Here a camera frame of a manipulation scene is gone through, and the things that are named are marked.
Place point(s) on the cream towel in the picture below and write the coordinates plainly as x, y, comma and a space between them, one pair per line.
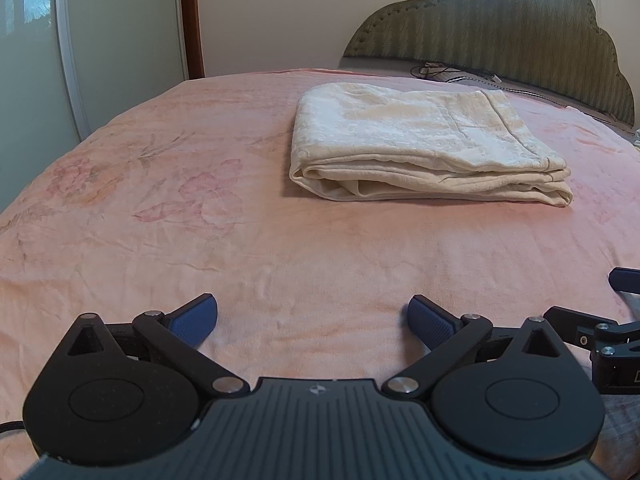
410, 135

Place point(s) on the wardrobe door with flower decals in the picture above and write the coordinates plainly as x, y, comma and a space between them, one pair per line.
115, 35

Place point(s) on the green padded headboard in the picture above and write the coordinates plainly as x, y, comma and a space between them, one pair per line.
500, 25

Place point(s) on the pink floral blanket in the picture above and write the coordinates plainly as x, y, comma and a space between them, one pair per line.
200, 240

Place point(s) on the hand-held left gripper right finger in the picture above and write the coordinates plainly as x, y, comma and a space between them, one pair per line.
425, 320

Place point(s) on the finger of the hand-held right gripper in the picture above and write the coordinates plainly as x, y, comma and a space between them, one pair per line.
565, 317
627, 279

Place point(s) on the wooden wardrobe frame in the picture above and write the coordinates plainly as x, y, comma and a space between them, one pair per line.
191, 15

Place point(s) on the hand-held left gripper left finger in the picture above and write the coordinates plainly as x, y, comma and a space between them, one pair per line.
195, 317

